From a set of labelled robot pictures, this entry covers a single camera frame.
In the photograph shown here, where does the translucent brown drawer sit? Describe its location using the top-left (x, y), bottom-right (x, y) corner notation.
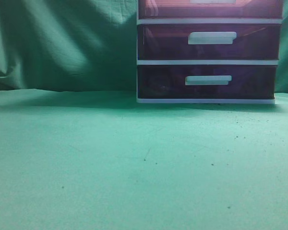
top-left (137, 24), bottom-right (280, 60)
top-left (137, 65), bottom-right (276, 100)
top-left (138, 0), bottom-right (283, 19)

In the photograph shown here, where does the green cloth backdrop and cover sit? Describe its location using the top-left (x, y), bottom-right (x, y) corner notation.
top-left (0, 0), bottom-right (288, 230)

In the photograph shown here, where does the white plastic drawer cabinet frame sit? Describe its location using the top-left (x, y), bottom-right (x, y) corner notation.
top-left (136, 1), bottom-right (283, 104)

